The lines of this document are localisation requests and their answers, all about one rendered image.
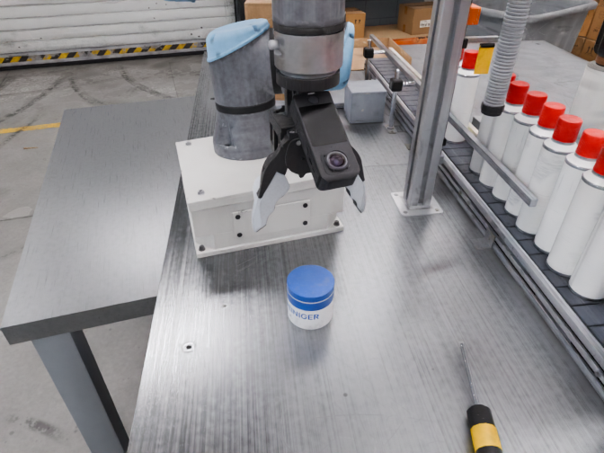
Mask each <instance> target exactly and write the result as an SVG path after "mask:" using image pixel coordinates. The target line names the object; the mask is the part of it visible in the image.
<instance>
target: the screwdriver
mask: <svg viewBox="0 0 604 453"><path fill-rule="evenodd" d="M459 345H460V349H461V352H462V356H463V360H464V363H465V367H466V373H467V377H468V381H469V385H470V389H471V393H472V397H473V400H474V404H475V405H472V406H471V407H470V408H469V409H468V410H467V411H466V413H467V418H468V422H469V426H470V430H471V436H472V440H473V444H474V448H475V453H502V445H501V442H500V439H499V436H498V432H497V429H496V427H495V424H494V420H493V415H492V411H491V409H490V408H489V407H487V406H485V405H483V404H479V401H478V397H477V394H476V391H475V384H474V380H473V377H472V373H471V369H470V366H469V362H468V358H467V355H466V348H465V344H464V342H459Z"/></svg>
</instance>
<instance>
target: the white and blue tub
mask: <svg viewBox="0 0 604 453"><path fill-rule="evenodd" d="M333 293H334V277H333V275H332V273H331V272H329V271H328V270H327V269H326V268H324V267H321V266H317V265H303V266H300V267H297V268H296V269H294V270H293V271H292V272H291V273H290V274H289V275H288V277H287V294H288V315H289V320H290V321H291V322H292V323H293V324H294V325H296V326H297V327H300V328H302V329H307V330H315V329H318V328H321V327H323V326H325V325H327V324H328V323H329V322H330V320H331V319H332V316H333Z"/></svg>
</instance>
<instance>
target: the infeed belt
mask: <svg viewBox="0 0 604 453"><path fill-rule="evenodd" d="M370 63H371V64H372V65H373V66H374V67H375V69H376V70H377V71H378V72H379V73H380V74H381V75H382V77H383V78H384V79H385V80H386V82H387V83H388V84H389V82H390V78H393V77H395V71H396V70H397V69H398V68H397V67H396V66H395V64H394V63H393V62H392V61H391V60H390V59H389V58H371V59H370ZM399 77H400V78H401V79H402V80H403V81H404V82H411V81H410V80H409V79H408V78H407V77H406V76H405V75H404V74H403V73H402V72H401V71H400V76H399ZM419 92H420V91H419V90H418V89H417V88H416V87H415V86H403V90H402V91H401V92H397V95H398V97H399V98H400V99H401V100H402V101H403V103H404V104H405V105H406V107H407V108H408V109H409V110H410V112H411V113H412V114H413V115H414V117H415V116H416V110H417V104H418V99H419ZM442 151H443V152H444V153H445V154H446V156H447V157H448V158H449V159H450V161H451V162H452V163H453V164H454V166H456V168H457V169H458V170H459V171H460V172H461V173H462V175H463V176H464V177H465V178H466V180H467V181H468V182H469V183H470V185H471V186H472V187H473V188H474V190H475V191H476V192H477V193H478V195H479V196H480V197H481V198H482V200H483V201H484V202H485V204H486V205H487V206H488V207H489V208H490V210H491V211H492V212H493V214H494V215H495V216H496V217H497V218H498V219H499V220H500V221H501V222H502V224H503V225H504V226H505V227H506V229H507V230H508V231H509V232H510V234H511V235H512V236H513V238H514V239H515V240H516V241H517V242H518V244H519V245H520V246H521V248H522V249H523V250H524V251H525V252H526V254H527V255H528V256H529V258H530V259H531V260H532V261H533V262H534V263H535V264H536V265H537V267H538V268H539V269H540V270H541V272H542V273H543V274H544V275H545V276H546V278H547V279H548V280H549V282H550V283H551V284H552V285H553V286H554V288H555V289H556V290H557V292H558V293H559V294H560V295H561V296H562V298H563V299H564V300H565V302H566V303H567V304H568V305H569V307H570V308H571V309H572V310H573V311H574V313H575V314H576V315H577V316H578V317H579V318H580V319H581V320H582V322H583V323H584V324H585V326H586V327H587V328H588V329H589V331H590V332H591V333H592V334H593V336H594V337H595V338H596V339H597V341H598V342H599V343H600V344H601V346H602V347H603V348H604V300H602V301H600V302H592V301H588V300H585V299H582V298H579V297H577V296H576V295H574V294H573V293H572V291H571V290H569V288H568V280H569V279H570V278H566V277H563V276H560V275H557V274H555V273H554V272H552V271H550V270H549V269H548V267H547V266H546V259H547V257H548V254H546V253H542V252H540V251H539V250H538V249H537V248H536V247H535V246H534V244H533V240H534V238H535V237H534V236H529V235H524V234H522V233H521V232H520V231H519V230H518V229H517V228H516V227H515V222H516V220H517V219H516V218H514V217H512V216H510V215H508V214H507V213H506V212H505V210H504V206H505V203H504V202H500V201H498V200H496V199H495V198H494V197H493V196H492V191H493V189H489V188H486V187H484V186H483V185H481V184H480V183H479V177H480V175H476V174H474V173H471V172H470V171H469V165H470V162H471V158H472V154H473V151H474V148H473V147H472V146H471V145H470V144H469V143H468V142H467V141H466V140H465V142H463V143H461V144H451V143H449V142H447V143H446V145H445V146H443V148H442Z"/></svg>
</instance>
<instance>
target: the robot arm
mask: <svg viewBox="0 0 604 453"><path fill-rule="evenodd" d="M271 9H272V28H270V24H269V23H268V21H267V20H266V19H263V18H261V19H252V20H246V21H241V22H234V23H230V24H228V25H225V26H222V27H219V28H217V29H215V30H214V31H212V32H210V33H209V35H208V37H207V39H206V44H207V52H208V58H207V61H208V62H209V70H210V75H211V81H212V86H213V92H214V97H215V103H216V108H217V117H216V122H215V128H214V134H213V146H214V151H215V153H216V154H217V155H218V156H220V157H223V158H225V159H229V160H236V161H250V160H257V159H263V158H266V157H267V158H266V160H265V161H264V163H263V166H262V171H261V175H259V176H258V177H257V178H256V179H255V181H254V183H253V196H254V203H253V212H252V223H253V231H254V232H258V231H259V230H261V229H262V228H263V227H265V226H266V223H267V220H268V217H269V215H270V214H271V213H272V212H273V211H274V209H275V204H276V202H277V201H278V200H279V199H280V198H281V197H283V196H284V195H285V194H286V193H287V191H288V190H289V187H290V186H289V182H288V180H287V178H286V176H285V174H286V172H287V170H288V169H289V170H290V171H291V172H292V173H296V174H298V176H299V177H300V178H303V177H304V176H305V175H306V173H311V174H312V176H313V179H314V181H315V186H316V188H317V189H318V190H319V191H328V190H332V189H337V188H341V187H345V188H346V191H347V193H348V194H349V196H350V197H351V198H352V200H353V203H354V205H355V206H356V208H357V209H358V210H359V212H360V213H362V212H363V211H364V208H365V203H366V188H365V182H364V181H365V177H364V172H363V166H362V162H361V159H360V155H359V154H358V152H357V151H356V150H355V149H354V147H353V146H352V145H351V143H350V141H349V139H348V137H347V134H346V132H345V129H344V127H343V125H342V121H341V119H340V116H339V114H338V111H337V110H336V107H335V105H334V102H333V98H332V96H331V94H330V93H329V92H328V91H336V90H341V89H342V88H344V87H345V86H346V84H347V83H348V81H349V78H350V73H351V63H352V56H353V47H354V25H353V23H351V22H346V12H345V0H271ZM281 93H284V97H285V105H281V108H280V109H277V107H276V102H275V94H281ZM280 112H284V113H280ZM279 113H280V114H279Z"/></svg>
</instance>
